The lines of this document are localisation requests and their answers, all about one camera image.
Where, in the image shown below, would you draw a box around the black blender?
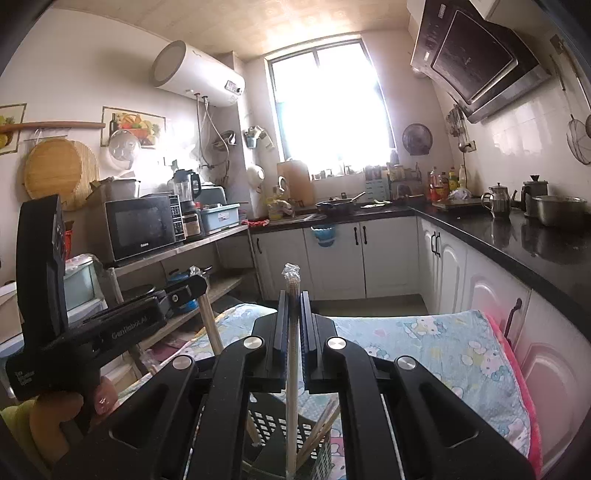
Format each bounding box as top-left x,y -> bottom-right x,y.
167,168 -> 204,239

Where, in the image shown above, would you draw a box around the white water heater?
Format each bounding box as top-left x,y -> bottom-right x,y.
151,41 -> 246,110

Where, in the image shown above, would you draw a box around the clear plastic dome cover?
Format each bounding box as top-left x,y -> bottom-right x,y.
99,129 -> 142,169

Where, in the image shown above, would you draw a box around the pastel plastic drawer unit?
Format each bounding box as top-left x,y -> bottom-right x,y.
62,255 -> 108,317

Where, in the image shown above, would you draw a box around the black range hood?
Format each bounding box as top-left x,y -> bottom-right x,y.
410,0 -> 553,124

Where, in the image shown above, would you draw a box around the bamboo chopstick pair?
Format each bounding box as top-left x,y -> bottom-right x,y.
283,263 -> 302,480
198,295 -> 227,358

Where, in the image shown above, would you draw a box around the brown box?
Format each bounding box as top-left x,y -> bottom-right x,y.
88,178 -> 141,204

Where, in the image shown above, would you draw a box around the blue hanging bin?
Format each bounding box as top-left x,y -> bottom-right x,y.
310,224 -> 338,248

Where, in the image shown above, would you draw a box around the kitchen window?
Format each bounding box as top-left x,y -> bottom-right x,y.
264,41 -> 394,177

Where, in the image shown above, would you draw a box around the metal shelf rack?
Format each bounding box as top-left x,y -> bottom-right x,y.
105,224 -> 256,370

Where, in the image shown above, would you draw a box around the steel kettle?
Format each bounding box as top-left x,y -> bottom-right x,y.
481,183 -> 519,219

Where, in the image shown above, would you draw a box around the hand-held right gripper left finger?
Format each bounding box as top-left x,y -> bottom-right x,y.
53,291 -> 294,480

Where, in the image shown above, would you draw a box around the black microwave oven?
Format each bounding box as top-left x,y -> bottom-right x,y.
104,194 -> 185,267

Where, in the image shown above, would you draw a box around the small hanging utensil set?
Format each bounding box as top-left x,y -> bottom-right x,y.
445,104 -> 472,151

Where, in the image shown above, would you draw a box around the white lower cabinets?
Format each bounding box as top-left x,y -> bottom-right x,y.
252,217 -> 591,462

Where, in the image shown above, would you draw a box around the small wall picture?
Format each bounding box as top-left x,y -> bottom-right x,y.
0,104 -> 27,156

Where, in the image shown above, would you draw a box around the blue canister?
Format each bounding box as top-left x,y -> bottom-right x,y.
167,271 -> 204,315

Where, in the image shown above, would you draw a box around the cartoon cat printed blanket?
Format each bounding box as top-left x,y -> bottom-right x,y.
198,304 -> 532,462

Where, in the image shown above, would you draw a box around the grey-blue plastic tray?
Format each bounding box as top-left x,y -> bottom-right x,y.
201,203 -> 242,234

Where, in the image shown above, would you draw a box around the wooden rolling pin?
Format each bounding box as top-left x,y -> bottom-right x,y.
0,121 -> 106,136

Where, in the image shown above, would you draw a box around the group of condiment bottles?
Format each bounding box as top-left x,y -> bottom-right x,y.
427,165 -> 468,200

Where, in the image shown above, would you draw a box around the pink blanket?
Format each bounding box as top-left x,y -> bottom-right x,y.
484,313 -> 544,468

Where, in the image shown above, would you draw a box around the dark green utensil basket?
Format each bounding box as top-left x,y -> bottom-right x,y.
244,396 -> 334,480

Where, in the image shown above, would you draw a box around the round wooden cutting board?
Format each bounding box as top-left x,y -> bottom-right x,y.
23,138 -> 100,212

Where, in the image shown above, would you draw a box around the person's left hand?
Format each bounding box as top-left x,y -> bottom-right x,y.
27,377 -> 117,466

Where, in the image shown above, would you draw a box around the black wok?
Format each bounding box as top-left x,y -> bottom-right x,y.
315,191 -> 369,216

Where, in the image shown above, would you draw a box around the fruit wall picture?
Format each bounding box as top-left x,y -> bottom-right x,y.
102,107 -> 166,150

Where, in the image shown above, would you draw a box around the black kitchen counter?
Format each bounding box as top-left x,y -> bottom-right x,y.
249,203 -> 591,334

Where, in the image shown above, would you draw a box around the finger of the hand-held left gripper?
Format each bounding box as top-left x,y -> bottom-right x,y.
154,274 -> 209,318

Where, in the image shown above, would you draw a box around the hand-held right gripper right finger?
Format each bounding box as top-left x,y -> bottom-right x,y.
300,291 -> 536,480

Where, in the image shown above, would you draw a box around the lidded steel cooking pot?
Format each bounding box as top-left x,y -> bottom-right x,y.
522,175 -> 588,228

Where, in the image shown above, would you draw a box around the hanging wire strainer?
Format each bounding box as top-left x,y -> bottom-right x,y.
566,114 -> 591,166

